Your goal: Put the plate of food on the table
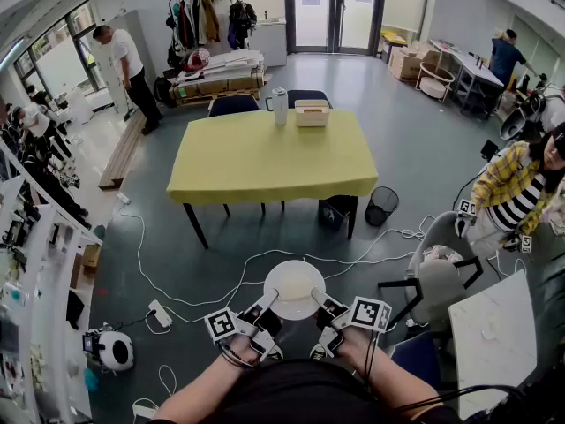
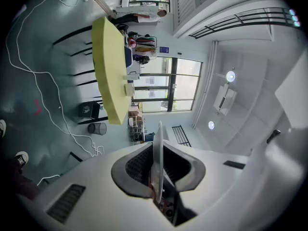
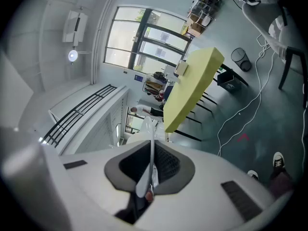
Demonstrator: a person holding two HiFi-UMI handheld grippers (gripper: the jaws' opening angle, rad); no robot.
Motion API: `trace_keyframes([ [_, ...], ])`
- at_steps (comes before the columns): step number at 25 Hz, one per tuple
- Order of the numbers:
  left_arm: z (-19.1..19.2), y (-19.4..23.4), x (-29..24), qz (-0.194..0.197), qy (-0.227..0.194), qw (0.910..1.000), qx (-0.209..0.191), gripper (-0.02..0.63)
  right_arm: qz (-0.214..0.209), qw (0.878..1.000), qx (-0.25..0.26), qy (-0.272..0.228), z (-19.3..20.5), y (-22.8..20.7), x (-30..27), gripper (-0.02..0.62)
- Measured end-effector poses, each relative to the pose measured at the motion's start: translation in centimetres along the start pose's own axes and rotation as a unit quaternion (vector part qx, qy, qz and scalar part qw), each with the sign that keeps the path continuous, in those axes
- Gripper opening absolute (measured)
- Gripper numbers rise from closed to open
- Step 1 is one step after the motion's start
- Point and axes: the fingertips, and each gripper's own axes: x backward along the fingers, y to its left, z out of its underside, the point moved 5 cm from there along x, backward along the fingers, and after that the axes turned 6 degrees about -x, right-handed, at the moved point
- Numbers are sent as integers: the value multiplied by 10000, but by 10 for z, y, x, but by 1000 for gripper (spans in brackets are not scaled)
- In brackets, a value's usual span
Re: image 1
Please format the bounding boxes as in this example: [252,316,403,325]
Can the table with yellow cloth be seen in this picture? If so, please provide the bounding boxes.
[166,109,380,251]

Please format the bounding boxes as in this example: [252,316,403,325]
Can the row of hanging clothes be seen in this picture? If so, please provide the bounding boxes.
[169,0,222,57]

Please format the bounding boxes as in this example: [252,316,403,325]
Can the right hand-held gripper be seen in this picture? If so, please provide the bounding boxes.
[311,286,393,359]

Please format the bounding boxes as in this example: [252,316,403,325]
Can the person's right hand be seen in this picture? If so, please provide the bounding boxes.
[337,327,377,362]

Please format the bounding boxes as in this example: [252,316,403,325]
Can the white chest freezer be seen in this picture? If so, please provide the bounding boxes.
[249,18,288,68]

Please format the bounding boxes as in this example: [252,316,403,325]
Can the black clothes rack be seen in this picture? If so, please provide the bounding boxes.
[166,0,240,64]

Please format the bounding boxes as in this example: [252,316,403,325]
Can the white metal locker cabinet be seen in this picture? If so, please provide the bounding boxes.
[90,9,154,114]

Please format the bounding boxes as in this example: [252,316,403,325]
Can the wooden plank stack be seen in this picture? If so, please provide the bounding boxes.
[97,111,147,192]

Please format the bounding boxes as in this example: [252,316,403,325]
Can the grey shell chair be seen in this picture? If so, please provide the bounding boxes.
[378,211,485,326]

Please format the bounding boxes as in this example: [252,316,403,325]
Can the stack of white boards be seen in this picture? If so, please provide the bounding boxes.
[193,49,266,83]

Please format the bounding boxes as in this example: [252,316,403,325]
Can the black hanging backpack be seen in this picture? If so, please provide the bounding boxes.
[227,0,258,50]

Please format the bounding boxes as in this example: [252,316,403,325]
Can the red patterned helmet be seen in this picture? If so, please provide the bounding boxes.
[184,47,211,72]

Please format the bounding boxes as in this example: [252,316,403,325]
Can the white marble table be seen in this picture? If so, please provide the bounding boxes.
[448,269,539,420]

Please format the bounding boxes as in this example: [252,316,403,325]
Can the white tumbler green handle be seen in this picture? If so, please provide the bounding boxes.
[265,87,290,125]

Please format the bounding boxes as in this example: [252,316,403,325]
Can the white round plate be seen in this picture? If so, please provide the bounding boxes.
[263,260,327,322]

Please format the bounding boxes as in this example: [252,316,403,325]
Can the beige slatted basket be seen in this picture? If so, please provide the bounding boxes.
[294,99,332,128]

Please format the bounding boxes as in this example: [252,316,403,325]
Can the black bag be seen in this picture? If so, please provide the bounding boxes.
[153,76,176,108]

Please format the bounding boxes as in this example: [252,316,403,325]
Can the black mesh wastebasket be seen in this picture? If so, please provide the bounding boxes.
[365,185,400,227]

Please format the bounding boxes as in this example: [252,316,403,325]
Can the white workbench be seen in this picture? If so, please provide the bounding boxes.
[428,38,476,79]
[454,53,505,117]

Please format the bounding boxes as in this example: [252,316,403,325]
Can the white round robot head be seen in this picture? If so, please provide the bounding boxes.
[82,323,136,373]

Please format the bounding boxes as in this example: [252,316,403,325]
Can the person's left hand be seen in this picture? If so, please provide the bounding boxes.
[222,337,262,368]

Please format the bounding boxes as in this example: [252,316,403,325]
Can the person's left forearm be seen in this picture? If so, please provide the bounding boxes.
[147,355,260,424]

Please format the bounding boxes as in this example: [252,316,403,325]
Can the round white wire side table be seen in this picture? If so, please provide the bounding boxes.
[414,61,456,103]

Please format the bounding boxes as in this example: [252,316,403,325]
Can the white power cable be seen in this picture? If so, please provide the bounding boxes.
[117,201,436,326]

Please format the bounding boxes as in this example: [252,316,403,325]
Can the person's black shirt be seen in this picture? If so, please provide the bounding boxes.
[149,358,460,424]

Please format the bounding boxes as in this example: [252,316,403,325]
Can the white cable tangle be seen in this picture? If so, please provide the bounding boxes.
[399,214,436,242]

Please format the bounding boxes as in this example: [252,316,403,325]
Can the long flat cardboard boxes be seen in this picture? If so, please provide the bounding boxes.
[169,71,267,103]

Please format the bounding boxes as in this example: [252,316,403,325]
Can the white pink cloth bundle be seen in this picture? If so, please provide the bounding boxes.
[422,244,465,265]

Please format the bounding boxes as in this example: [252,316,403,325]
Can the white black cone device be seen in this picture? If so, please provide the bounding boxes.
[499,91,548,141]

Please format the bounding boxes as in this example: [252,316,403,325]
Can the small cardboard box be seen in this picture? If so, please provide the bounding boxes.
[81,244,102,276]

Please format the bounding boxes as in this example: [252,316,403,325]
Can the blue plastic bin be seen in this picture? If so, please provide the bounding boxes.
[318,195,358,233]

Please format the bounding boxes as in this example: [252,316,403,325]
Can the black bin yellow lid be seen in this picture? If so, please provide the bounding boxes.
[380,28,410,64]

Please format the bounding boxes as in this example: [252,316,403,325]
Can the dark blue chair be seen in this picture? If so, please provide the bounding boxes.
[207,94,261,118]
[390,331,445,390]
[286,89,333,110]

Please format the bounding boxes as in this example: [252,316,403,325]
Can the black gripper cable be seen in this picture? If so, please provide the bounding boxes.
[360,329,529,417]

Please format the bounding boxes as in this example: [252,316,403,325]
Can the green broom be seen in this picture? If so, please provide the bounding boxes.
[122,86,139,121]

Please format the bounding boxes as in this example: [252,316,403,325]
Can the black framed glass double door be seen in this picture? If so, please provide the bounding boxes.
[284,0,388,55]

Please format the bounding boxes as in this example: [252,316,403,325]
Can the person's right forearm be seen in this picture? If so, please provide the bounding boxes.
[348,351,442,414]

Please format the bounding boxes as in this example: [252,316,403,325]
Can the open cardboard box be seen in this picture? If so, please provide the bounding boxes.
[412,42,442,68]

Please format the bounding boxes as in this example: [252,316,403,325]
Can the wooden pallet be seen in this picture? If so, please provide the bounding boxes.
[174,89,261,109]

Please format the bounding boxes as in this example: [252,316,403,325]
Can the black small monitor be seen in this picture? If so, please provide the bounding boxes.
[479,139,500,163]

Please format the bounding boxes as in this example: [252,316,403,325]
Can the large cardboard box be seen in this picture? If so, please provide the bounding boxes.
[388,47,423,81]

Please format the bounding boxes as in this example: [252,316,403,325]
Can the white storage shelf unit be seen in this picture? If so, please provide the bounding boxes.
[0,139,105,424]

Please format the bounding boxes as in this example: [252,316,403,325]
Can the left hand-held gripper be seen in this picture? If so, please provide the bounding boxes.
[204,288,284,364]

